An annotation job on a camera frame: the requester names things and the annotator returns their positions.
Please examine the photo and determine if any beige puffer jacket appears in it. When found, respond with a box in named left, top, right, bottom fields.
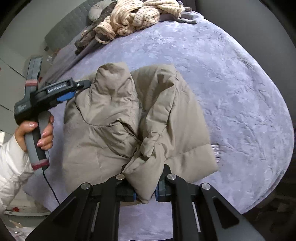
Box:
left=62, top=62, right=219, bottom=204

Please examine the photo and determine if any grey round cushion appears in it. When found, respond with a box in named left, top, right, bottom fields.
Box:
left=88, top=2, right=105, bottom=22

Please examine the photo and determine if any cream striped cloth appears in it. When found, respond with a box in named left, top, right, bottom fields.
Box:
left=94, top=0, right=186, bottom=44

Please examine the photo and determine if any lilac plush bed blanket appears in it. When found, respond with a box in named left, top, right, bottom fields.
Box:
left=21, top=11, right=295, bottom=241

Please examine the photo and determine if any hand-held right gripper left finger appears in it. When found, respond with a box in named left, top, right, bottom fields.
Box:
left=24, top=174, right=136, bottom=241

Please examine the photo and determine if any black cable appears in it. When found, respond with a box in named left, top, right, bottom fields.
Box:
left=42, top=170, right=61, bottom=207

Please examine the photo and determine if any grey quilted headboard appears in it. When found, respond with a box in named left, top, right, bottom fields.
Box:
left=44, top=0, right=109, bottom=50

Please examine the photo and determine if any person's left forearm white sleeve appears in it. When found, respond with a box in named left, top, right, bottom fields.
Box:
left=0, top=134, right=35, bottom=209

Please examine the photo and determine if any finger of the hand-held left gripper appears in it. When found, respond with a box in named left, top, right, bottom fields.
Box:
left=57, top=92, right=76, bottom=103
left=73, top=80, right=92, bottom=90

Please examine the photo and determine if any dark olive furry garment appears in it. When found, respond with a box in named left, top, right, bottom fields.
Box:
left=75, top=21, right=109, bottom=55

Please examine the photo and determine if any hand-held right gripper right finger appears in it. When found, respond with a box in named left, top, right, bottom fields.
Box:
left=155, top=164, right=266, bottom=241

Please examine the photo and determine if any person's left hand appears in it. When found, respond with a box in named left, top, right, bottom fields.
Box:
left=14, top=115, right=55, bottom=152

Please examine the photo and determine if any grey fleece garment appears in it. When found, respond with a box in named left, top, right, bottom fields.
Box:
left=177, top=9, right=205, bottom=25

